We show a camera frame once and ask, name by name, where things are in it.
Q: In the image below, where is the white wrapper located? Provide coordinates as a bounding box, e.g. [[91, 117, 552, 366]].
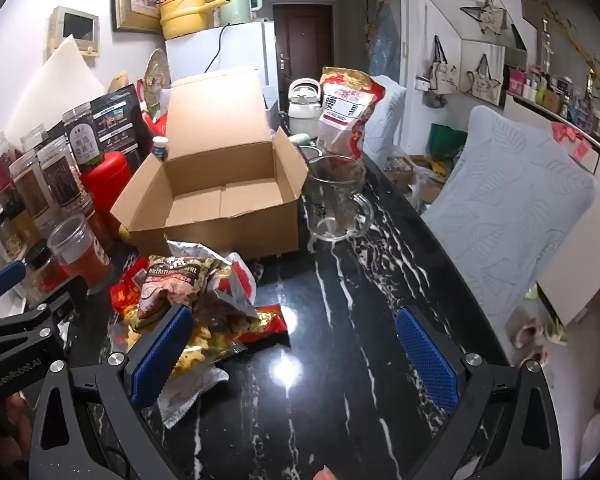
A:
[[157, 365, 230, 428]]

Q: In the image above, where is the clear jar with dark label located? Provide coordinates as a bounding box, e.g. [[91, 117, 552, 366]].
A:
[[36, 135, 93, 213]]

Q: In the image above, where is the white house-shaped cabinet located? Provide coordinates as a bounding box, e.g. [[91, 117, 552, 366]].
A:
[[415, 0, 531, 106]]

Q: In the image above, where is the green bag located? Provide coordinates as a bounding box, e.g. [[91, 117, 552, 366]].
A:
[[427, 124, 468, 161]]

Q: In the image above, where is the red plastic container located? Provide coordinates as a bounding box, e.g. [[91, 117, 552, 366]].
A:
[[80, 151, 132, 213]]

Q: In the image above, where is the small chair with blue cover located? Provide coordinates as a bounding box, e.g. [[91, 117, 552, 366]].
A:
[[362, 75, 408, 171]]

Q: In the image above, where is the long red snack packet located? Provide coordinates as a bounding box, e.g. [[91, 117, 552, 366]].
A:
[[235, 304, 290, 346]]

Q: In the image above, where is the black power cable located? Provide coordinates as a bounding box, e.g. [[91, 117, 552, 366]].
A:
[[205, 24, 231, 73]]

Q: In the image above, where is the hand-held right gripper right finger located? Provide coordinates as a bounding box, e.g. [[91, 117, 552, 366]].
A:
[[395, 306, 563, 480]]

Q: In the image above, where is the blue hanging bag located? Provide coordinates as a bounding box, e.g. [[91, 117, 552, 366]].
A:
[[367, 0, 401, 78]]

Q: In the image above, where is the brown cardboard box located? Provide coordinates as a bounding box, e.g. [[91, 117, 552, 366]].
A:
[[111, 64, 309, 259]]

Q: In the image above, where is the clear glass mug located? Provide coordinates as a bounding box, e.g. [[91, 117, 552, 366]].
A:
[[300, 155, 376, 241]]

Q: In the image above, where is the white foam board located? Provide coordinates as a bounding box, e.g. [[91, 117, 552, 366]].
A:
[[5, 35, 106, 136]]

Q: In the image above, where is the jar with red-brown contents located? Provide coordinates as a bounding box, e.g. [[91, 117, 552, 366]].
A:
[[82, 205, 116, 251]]

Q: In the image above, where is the wide jar with orange contents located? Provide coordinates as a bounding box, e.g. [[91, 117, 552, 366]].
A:
[[46, 214, 112, 293]]

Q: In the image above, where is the large red nut bag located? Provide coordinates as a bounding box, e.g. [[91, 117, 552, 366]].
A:
[[316, 66, 387, 161]]

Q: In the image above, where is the dark brown door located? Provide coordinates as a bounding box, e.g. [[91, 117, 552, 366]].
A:
[[272, 2, 333, 96]]

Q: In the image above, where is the person's left hand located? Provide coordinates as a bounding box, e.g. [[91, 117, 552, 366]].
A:
[[0, 392, 37, 461]]

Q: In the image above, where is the clear plastic bag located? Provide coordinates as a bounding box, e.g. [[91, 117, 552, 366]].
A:
[[405, 160, 451, 211]]

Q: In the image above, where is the white red snack bag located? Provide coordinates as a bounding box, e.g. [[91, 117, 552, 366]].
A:
[[212, 252, 258, 321]]

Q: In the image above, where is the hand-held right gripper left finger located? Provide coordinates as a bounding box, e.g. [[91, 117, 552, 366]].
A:
[[28, 304, 196, 480]]

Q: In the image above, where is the white refrigerator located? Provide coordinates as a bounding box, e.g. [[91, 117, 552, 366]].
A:
[[165, 20, 278, 106]]

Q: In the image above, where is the clear bag of yellow puffs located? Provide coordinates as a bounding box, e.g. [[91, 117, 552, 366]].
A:
[[125, 310, 246, 386]]

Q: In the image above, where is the round woven plate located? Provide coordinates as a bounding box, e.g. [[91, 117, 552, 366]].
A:
[[142, 49, 172, 106]]

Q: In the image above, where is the white tote bag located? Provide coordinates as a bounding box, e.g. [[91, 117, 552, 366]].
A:
[[420, 35, 461, 93]]

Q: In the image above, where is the clear plastic jar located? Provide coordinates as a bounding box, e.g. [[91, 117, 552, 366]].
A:
[[20, 123, 51, 153]]

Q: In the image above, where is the black stand-up pouch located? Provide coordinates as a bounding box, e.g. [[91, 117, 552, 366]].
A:
[[47, 85, 143, 161]]

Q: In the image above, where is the row of cosmetic bottles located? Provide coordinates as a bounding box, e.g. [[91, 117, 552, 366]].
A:
[[505, 60, 600, 146]]

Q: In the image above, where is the yellow pot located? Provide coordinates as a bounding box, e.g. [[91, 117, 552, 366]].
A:
[[159, 0, 231, 40]]

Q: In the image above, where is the pale green electric kettle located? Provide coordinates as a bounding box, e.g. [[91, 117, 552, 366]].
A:
[[216, 0, 263, 27]]

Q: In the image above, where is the clear jar with green contents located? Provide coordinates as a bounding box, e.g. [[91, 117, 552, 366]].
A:
[[61, 102, 103, 171]]

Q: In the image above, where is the pink slipper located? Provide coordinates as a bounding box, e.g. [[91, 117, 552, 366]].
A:
[[522, 347, 551, 368], [510, 317, 548, 348]]

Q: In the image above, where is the small black-lid jar with nuts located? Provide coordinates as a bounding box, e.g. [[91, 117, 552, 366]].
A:
[[0, 207, 31, 261]]

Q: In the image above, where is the printed tote bag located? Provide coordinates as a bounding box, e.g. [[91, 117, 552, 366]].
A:
[[467, 54, 503, 106]]

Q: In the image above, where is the beige wall intercom panel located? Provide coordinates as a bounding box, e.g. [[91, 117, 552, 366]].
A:
[[45, 6, 101, 58]]

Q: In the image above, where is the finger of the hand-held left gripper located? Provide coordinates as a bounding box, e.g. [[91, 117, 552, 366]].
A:
[[0, 260, 27, 307], [0, 292, 76, 358]]

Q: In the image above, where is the pink cloth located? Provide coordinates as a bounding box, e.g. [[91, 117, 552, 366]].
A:
[[550, 122, 593, 158]]

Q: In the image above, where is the clear jar with brown contents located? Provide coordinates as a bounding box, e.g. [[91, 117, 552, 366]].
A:
[[8, 152, 51, 221]]

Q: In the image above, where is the white insulated jug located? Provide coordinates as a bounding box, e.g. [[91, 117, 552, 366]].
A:
[[286, 77, 323, 136]]

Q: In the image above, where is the red paper bag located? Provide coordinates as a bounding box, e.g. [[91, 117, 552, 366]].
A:
[[140, 105, 171, 136]]

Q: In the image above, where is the brown cereal snack bag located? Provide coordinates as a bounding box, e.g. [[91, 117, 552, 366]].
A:
[[137, 240, 233, 331]]

